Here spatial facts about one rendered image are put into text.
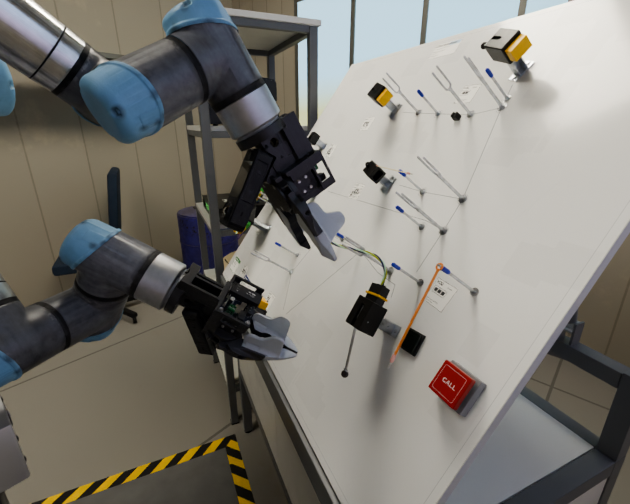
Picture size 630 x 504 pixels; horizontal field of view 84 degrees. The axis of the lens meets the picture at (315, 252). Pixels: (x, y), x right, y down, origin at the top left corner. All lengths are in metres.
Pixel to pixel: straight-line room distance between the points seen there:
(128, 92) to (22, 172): 3.05
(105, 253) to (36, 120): 2.95
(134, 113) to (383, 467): 0.60
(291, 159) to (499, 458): 0.75
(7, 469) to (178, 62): 0.54
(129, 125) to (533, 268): 0.56
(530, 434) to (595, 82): 0.73
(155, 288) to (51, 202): 3.00
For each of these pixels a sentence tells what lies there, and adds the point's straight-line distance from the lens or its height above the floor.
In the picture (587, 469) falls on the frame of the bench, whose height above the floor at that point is 0.80.
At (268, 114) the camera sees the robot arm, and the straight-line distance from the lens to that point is 0.48.
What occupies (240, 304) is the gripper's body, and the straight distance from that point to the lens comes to 0.54.
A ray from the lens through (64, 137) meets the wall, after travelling 3.50.
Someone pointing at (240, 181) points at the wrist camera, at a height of 1.39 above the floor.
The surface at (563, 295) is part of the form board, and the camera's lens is 0.58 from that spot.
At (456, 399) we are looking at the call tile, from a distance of 0.56.
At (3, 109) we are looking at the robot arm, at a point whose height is 1.49.
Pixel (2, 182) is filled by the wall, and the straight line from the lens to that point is 3.44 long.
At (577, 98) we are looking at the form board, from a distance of 0.78.
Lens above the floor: 1.47
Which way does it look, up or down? 20 degrees down
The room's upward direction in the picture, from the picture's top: straight up
